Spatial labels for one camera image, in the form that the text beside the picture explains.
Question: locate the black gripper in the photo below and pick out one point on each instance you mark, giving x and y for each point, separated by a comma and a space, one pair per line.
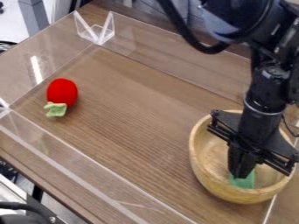
255, 141

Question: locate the green rectangular block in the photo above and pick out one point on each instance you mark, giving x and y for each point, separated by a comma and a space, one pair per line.
245, 183

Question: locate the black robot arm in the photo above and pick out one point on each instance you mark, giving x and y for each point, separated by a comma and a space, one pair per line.
265, 24

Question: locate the brown wooden bowl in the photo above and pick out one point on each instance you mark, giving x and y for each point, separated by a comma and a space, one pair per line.
208, 157

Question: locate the red plush strawberry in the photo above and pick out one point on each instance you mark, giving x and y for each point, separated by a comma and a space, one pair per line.
61, 96

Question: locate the black equipment under table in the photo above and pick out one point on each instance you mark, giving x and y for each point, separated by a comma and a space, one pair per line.
28, 210

